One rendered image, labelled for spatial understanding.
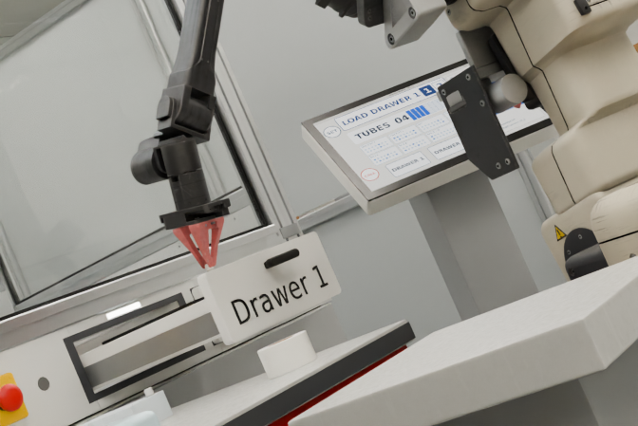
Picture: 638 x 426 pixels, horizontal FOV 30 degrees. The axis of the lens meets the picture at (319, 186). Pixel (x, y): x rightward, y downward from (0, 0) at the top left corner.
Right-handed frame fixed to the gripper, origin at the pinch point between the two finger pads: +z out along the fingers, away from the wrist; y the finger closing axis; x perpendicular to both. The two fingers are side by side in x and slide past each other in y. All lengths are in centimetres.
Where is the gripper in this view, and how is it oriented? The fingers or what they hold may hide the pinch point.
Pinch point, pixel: (208, 262)
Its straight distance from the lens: 189.3
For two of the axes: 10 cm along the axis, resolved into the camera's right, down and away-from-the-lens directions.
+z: 2.4, 9.7, 0.3
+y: -8.0, 1.9, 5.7
